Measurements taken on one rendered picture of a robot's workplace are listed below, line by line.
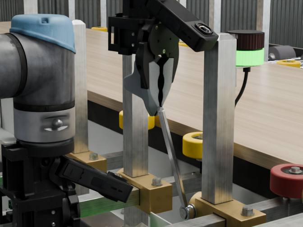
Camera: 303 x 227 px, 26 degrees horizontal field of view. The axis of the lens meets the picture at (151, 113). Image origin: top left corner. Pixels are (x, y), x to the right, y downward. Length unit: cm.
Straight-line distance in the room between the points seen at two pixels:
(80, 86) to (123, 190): 59
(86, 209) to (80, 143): 32
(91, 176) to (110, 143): 92
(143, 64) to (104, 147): 87
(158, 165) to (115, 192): 71
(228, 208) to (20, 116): 38
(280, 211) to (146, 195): 25
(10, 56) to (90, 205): 48
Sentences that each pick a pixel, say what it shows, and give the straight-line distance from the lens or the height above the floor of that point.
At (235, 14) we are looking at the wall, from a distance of 793.
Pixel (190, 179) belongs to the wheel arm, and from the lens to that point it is 127.
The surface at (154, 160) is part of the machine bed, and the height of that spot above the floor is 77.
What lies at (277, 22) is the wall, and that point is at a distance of 810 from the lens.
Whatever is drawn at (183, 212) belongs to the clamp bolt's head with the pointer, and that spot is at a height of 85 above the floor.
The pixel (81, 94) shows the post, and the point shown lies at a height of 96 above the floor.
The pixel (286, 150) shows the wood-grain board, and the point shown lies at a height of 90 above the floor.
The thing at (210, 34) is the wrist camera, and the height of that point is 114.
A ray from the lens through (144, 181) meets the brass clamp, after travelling 122.
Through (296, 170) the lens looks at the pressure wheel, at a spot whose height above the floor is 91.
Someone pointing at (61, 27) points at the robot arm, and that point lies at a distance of 77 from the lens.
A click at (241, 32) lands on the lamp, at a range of 102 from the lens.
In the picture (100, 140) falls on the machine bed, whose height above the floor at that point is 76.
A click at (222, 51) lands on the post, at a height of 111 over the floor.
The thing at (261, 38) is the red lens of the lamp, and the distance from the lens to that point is 101.
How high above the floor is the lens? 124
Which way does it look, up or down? 13 degrees down
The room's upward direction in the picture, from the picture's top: straight up
